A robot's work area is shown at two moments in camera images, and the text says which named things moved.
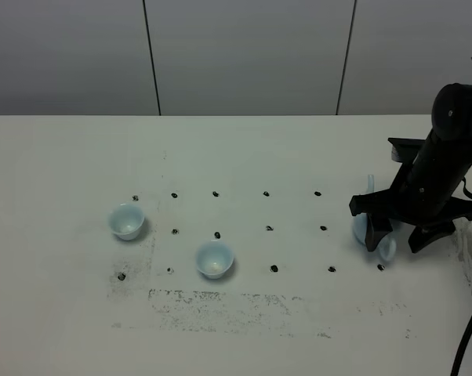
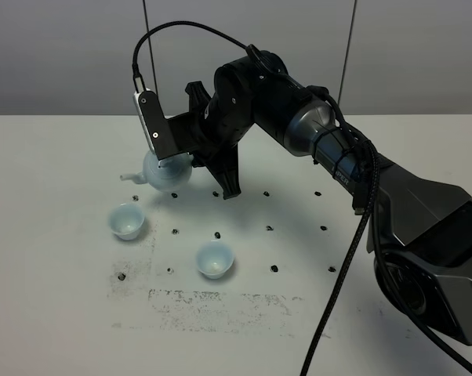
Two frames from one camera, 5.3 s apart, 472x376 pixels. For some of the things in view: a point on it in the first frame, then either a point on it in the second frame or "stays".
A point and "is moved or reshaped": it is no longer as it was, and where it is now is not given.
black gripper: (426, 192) to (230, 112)
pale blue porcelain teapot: (386, 245) is moved or reshaped
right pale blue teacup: (214, 259) stays
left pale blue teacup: (126, 221) stays
